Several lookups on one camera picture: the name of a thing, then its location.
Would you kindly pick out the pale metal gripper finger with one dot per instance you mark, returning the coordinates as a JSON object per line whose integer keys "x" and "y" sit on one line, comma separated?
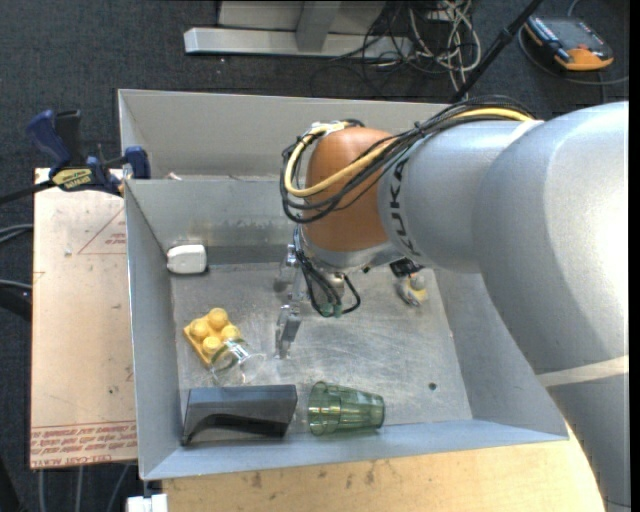
{"x": 282, "y": 278}
{"x": 287, "y": 331}

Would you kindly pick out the clear glass with green stripes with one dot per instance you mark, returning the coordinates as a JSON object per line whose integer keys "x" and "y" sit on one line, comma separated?
{"x": 239, "y": 362}

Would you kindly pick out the yellow toy building block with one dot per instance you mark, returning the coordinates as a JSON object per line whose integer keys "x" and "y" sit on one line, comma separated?
{"x": 207, "y": 334}

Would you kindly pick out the grey metal bin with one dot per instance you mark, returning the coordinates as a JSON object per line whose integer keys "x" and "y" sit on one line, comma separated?
{"x": 380, "y": 350}

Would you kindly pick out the dark grey wedge block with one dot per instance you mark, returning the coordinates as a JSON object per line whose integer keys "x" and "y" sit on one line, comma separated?
{"x": 240, "y": 406}

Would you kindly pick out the white rounded plastic box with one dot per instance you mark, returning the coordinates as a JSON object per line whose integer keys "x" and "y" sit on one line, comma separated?
{"x": 186, "y": 258}

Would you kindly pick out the green clear plastic cup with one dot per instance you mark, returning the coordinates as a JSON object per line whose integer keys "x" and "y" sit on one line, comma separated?
{"x": 345, "y": 411}

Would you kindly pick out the brown cardboard board, red print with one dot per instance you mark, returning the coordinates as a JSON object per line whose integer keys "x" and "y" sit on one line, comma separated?
{"x": 80, "y": 320}

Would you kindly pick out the black cylinder on white bracket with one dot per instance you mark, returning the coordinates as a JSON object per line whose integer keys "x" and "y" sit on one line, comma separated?
{"x": 411, "y": 287}

